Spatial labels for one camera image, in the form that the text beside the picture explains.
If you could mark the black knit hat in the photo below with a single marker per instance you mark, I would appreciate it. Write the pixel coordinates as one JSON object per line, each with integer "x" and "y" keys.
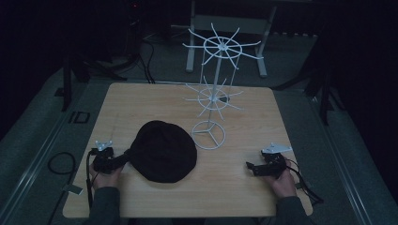
{"x": 162, "y": 153}

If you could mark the person's right hand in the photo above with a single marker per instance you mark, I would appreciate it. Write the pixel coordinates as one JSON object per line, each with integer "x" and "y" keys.
{"x": 283, "y": 184}

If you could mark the black floor stand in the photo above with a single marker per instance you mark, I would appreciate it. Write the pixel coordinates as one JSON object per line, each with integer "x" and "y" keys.
{"x": 67, "y": 84}
{"x": 325, "y": 93}

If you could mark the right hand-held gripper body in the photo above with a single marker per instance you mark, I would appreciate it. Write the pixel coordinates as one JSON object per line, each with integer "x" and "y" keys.
{"x": 273, "y": 164}

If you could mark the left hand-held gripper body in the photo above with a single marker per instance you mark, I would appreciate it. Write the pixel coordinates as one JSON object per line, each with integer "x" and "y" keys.
{"x": 104, "y": 156}

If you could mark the grey tape piece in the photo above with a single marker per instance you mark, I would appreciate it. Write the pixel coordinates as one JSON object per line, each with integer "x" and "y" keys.
{"x": 72, "y": 189}

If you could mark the metal floor rail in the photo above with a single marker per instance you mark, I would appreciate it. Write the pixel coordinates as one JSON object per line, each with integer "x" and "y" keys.
{"x": 344, "y": 162}
{"x": 34, "y": 162}

